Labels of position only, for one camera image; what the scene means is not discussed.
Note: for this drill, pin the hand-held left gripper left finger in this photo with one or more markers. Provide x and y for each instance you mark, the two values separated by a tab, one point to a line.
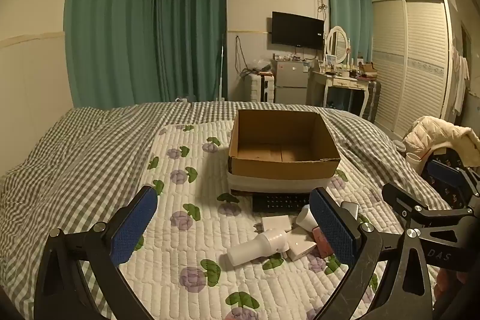
135	226

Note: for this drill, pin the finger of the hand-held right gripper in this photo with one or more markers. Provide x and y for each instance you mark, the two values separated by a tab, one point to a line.
403	202
444	173

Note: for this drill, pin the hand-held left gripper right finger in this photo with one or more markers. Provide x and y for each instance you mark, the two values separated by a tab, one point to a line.
333	230

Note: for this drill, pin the pink box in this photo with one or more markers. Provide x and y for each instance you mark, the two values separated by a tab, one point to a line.
322	243

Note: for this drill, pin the small white box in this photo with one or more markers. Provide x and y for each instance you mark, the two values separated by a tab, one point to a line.
300	247

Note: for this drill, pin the white plastic bottle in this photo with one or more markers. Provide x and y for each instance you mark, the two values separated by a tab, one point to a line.
255	247

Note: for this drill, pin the brown cardboard box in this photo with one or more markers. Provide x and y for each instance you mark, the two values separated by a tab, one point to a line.
277	162

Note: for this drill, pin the person's right hand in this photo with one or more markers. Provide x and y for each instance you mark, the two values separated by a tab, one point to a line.
452	279

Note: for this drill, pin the dark floral cloth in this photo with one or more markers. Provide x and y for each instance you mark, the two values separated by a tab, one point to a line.
448	193

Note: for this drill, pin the white power bank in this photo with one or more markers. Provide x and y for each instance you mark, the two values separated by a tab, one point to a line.
350	210

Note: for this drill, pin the white paper cup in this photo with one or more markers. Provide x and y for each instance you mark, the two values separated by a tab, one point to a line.
413	158

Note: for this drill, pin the cream puffer jacket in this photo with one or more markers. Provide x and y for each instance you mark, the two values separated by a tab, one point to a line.
438	134

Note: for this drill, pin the white charger adapter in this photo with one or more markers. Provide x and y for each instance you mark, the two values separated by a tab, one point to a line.
275	223

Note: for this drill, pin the white floral quilt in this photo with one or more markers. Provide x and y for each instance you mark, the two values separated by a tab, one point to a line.
187	200

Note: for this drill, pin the black remote control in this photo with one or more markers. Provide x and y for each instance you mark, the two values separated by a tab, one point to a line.
279	203

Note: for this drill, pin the white flat box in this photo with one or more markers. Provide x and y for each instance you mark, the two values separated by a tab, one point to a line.
277	187

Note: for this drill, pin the white hanging towels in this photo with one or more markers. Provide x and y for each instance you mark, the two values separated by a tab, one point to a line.
460	80

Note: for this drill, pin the dark checked suitcase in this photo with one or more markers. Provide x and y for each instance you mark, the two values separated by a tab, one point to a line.
374	98

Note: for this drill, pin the white louvred wardrobe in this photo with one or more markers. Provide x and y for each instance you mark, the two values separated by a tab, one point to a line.
412	61

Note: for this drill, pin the white vanity table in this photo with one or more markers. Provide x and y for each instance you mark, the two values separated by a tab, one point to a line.
337	80

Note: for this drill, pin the silver small fridge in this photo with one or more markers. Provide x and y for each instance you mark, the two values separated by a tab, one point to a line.
290	84

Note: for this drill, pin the white suitcase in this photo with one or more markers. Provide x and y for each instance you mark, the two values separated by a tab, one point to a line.
257	87

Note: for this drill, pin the white oval mirror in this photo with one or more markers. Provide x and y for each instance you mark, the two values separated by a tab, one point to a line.
337	42

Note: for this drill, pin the white mop pole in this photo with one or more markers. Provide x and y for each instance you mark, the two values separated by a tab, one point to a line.
221	72

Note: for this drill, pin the clear plastic bag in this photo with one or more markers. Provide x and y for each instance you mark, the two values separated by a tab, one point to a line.
260	64

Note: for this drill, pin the narrow green curtain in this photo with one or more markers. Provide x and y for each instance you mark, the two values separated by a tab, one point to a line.
348	12

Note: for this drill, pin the wide green curtain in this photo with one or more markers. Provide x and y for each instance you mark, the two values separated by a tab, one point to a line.
142	31

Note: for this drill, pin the black wall television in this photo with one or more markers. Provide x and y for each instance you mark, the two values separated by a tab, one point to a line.
296	29

